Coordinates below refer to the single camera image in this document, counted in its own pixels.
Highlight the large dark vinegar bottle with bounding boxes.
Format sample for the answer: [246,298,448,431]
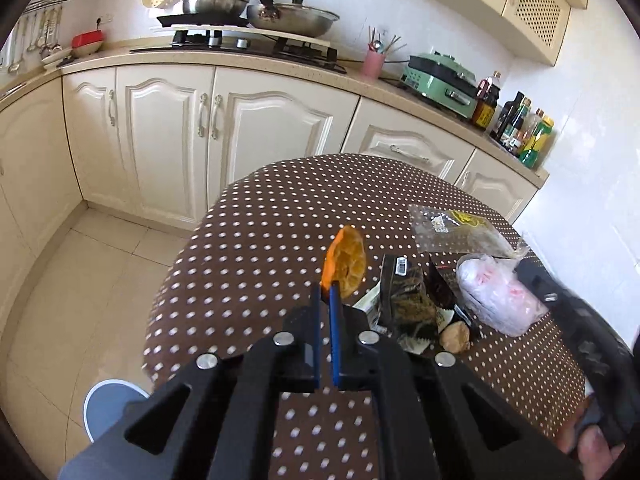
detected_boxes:
[472,71,502,131]

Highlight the row of hanging utensils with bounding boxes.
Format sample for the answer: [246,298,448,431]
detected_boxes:
[6,7,68,73]

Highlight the round polka-dot covered table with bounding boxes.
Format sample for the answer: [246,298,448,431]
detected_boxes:
[142,154,588,480]

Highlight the white paper wrapper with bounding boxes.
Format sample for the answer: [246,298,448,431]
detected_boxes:
[352,290,382,328]

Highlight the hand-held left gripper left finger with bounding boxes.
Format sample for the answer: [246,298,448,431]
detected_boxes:
[60,285,323,480]

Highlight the black gas stove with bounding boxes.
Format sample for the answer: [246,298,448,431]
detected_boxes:
[130,30,348,75]

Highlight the beige stone countertop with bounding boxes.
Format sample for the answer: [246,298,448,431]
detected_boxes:
[0,35,550,186]

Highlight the green electric grill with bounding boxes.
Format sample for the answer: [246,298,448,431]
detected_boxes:
[400,51,480,120]

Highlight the black patterned snack packet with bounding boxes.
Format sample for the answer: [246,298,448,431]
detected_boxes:
[375,254,441,345]

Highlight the pink white plastic bag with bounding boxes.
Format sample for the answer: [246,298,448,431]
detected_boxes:
[456,254,551,338]

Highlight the cream lower cabinets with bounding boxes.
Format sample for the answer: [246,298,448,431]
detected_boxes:
[0,62,543,326]

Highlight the dark soy sauce bottle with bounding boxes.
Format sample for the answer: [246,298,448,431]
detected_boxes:
[492,91,526,142]

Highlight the dried orange slice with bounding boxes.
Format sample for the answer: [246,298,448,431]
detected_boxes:
[321,225,367,306]

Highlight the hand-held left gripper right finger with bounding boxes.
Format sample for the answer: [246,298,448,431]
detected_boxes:
[329,282,586,480]

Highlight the stack of white bowls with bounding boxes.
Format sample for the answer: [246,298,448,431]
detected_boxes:
[41,47,75,68]

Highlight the blue-grey trash bin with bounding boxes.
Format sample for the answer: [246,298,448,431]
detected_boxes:
[82,379,151,443]

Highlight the green yellow bottle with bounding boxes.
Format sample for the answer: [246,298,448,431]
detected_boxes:
[519,115,555,170]

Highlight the pink utensil holder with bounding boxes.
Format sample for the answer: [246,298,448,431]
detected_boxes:
[362,49,387,81]

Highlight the small labelled sauce bottle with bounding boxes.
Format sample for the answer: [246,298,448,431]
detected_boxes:
[505,100,533,155]

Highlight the metal utensil rack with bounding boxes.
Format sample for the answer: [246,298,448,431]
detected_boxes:
[22,0,76,15]

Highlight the dark brown wrapper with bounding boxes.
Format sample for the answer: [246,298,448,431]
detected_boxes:
[427,255,458,311]

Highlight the steel wok with lid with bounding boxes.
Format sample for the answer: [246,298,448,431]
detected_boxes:
[235,0,341,38]

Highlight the red bowl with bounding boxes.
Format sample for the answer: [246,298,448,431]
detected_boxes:
[71,30,107,57]

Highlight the person's right hand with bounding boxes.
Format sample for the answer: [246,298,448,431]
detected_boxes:
[555,400,626,480]

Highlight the clear plastic packet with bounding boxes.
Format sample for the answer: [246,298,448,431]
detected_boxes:
[407,204,531,261]

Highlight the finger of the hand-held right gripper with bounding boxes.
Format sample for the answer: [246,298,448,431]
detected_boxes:
[517,262,583,341]

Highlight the brown food scrap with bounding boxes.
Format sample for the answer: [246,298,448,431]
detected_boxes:
[439,321,472,356]

